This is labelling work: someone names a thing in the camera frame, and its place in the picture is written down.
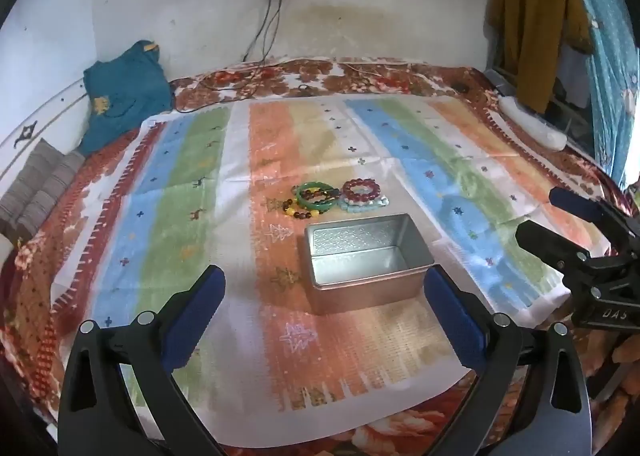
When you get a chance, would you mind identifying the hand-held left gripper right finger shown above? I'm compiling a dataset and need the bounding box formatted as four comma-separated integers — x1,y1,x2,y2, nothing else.
424,266,593,456

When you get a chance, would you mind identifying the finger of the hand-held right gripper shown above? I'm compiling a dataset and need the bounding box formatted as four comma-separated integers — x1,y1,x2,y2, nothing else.
548,187,640,243
515,220,603,281

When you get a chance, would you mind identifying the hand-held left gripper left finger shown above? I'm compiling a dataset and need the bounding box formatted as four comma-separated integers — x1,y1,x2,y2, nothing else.
57,264,227,456

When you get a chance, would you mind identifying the silver metal tin box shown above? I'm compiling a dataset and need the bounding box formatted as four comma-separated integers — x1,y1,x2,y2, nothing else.
303,213,436,315

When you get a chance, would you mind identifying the light blue bead bracelet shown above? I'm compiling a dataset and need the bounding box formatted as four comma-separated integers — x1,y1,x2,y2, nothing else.
337,195,390,215

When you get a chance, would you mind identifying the yellow and brown bead bracelet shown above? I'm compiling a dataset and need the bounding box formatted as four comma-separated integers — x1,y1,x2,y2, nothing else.
281,197,332,223

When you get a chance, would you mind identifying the green bangle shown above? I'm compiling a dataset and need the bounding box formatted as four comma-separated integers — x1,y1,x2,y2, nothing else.
295,181,343,211

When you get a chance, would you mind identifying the red bead bracelet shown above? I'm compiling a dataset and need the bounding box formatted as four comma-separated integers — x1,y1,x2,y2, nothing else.
341,178,383,205

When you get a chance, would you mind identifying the white power strip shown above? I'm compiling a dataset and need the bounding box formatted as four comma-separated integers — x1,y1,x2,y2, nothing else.
499,94,568,151

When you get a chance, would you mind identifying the striped colourful mat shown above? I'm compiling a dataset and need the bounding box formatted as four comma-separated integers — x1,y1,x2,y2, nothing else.
52,96,573,449

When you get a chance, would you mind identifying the turquoise patterned cloth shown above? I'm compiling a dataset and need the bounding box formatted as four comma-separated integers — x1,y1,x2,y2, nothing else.
530,0,640,191

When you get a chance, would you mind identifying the mustard hanging garment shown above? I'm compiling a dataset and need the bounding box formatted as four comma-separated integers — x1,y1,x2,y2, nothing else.
487,0,593,115

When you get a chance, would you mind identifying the grey striped pillow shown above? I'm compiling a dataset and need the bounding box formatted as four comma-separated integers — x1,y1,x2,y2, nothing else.
0,138,86,243

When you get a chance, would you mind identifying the teal garment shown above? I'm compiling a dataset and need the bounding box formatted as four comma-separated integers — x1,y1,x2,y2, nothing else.
81,40,174,155

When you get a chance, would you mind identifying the red floral bedsheet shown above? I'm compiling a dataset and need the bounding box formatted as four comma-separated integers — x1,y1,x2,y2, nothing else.
0,58,640,456

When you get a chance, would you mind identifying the black power cable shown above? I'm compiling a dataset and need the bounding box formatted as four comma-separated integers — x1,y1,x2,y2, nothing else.
242,0,273,62
172,0,286,114

